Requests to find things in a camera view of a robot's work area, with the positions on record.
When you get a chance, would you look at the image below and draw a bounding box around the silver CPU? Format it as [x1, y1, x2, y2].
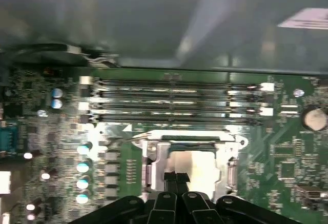
[168, 150, 222, 198]

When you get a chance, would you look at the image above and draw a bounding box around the metal socket cover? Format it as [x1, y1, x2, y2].
[141, 129, 240, 200]

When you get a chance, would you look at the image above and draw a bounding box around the white case wall sticker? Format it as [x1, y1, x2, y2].
[277, 7, 328, 30]

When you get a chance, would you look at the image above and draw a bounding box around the wire locking lever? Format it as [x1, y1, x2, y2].
[106, 133, 151, 143]

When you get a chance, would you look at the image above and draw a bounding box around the black open PC case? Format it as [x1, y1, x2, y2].
[0, 0, 328, 75]

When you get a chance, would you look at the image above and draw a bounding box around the round coin cell battery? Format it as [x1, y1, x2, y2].
[301, 106, 328, 132]

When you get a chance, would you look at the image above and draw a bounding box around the black bundled cable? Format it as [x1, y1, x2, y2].
[0, 43, 121, 68]

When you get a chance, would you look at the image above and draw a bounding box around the black RAM slot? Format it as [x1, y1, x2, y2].
[79, 76, 276, 89]
[79, 111, 267, 125]
[79, 88, 272, 100]
[79, 100, 275, 112]

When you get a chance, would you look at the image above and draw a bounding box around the green motherboard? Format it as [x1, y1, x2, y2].
[0, 66, 328, 224]

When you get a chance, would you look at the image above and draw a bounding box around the CPU socket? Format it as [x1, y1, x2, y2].
[142, 129, 240, 199]

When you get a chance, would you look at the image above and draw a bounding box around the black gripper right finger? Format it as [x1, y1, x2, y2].
[176, 172, 303, 224]

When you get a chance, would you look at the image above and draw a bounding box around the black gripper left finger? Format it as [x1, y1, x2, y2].
[69, 172, 178, 224]

